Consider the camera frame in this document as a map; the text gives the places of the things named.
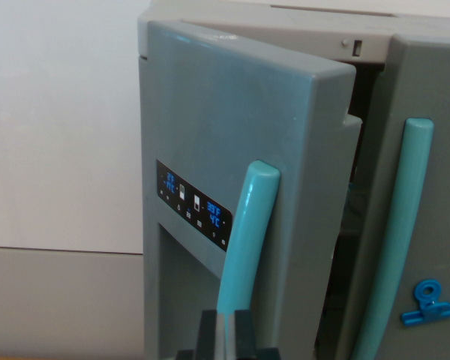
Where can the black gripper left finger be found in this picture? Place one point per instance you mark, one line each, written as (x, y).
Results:
(208, 333)

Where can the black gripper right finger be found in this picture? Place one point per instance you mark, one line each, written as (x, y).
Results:
(244, 333)

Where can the plain grey fridge door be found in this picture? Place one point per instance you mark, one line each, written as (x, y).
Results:
(442, 210)

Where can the grey toy fridge body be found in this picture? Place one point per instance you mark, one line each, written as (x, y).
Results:
(285, 26)

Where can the black control panel blue digits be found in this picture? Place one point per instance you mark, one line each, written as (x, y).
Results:
(195, 206)

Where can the blue clip magnet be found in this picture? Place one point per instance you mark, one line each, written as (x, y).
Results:
(429, 305)

